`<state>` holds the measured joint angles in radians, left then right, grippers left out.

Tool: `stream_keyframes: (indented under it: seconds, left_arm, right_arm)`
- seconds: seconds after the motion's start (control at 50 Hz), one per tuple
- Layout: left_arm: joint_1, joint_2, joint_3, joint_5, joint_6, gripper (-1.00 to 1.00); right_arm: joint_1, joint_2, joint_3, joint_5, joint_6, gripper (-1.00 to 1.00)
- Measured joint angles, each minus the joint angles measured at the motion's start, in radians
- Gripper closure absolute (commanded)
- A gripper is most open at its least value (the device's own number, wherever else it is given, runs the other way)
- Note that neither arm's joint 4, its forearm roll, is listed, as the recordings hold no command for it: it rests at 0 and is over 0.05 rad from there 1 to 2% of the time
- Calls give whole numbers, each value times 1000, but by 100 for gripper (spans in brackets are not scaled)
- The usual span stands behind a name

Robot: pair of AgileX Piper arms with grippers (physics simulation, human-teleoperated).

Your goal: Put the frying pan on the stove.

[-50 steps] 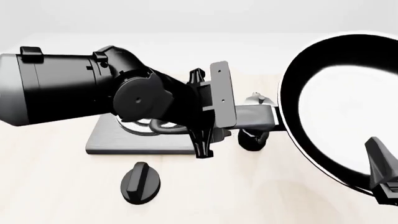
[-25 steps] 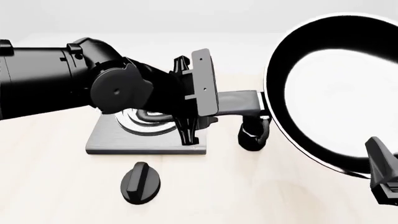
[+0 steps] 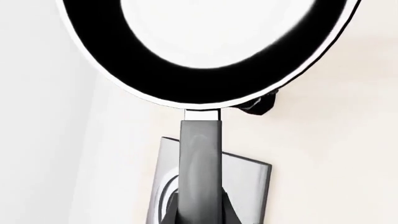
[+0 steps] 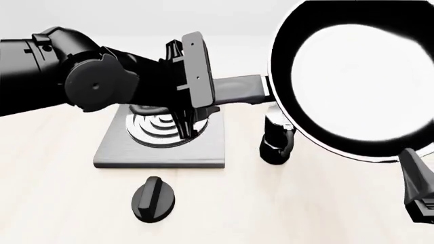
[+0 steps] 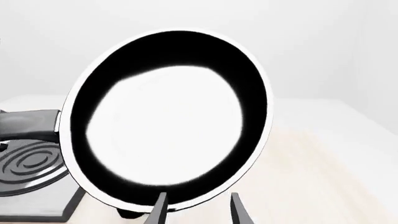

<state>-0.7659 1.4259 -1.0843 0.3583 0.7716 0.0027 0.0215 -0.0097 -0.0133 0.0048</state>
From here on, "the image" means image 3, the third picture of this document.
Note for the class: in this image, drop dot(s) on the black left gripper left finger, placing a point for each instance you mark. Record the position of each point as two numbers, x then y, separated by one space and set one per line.
170 211

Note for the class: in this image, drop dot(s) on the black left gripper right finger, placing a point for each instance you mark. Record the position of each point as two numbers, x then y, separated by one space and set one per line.
230 207

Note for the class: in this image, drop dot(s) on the round black stove knob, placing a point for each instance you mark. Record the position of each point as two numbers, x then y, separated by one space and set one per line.
259 106

